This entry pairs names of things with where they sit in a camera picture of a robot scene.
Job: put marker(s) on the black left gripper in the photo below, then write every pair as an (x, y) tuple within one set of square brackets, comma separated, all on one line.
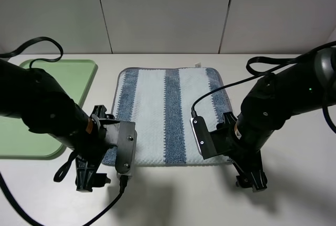
[(93, 137)]

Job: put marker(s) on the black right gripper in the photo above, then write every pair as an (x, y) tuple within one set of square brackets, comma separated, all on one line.
[(240, 140)]

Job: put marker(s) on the blue white striped towel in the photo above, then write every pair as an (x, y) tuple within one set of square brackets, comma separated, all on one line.
[(159, 102)]

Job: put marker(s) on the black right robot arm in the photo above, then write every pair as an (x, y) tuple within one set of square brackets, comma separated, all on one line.
[(274, 99)]

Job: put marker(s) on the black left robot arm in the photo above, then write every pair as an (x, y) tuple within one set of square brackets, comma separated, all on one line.
[(37, 98)]

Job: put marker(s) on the green plastic tray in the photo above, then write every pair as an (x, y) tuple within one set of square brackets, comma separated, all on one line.
[(75, 77)]

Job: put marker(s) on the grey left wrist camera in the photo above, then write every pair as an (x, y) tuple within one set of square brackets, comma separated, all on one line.
[(126, 147)]

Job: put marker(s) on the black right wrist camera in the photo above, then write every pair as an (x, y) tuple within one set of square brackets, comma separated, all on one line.
[(202, 137)]

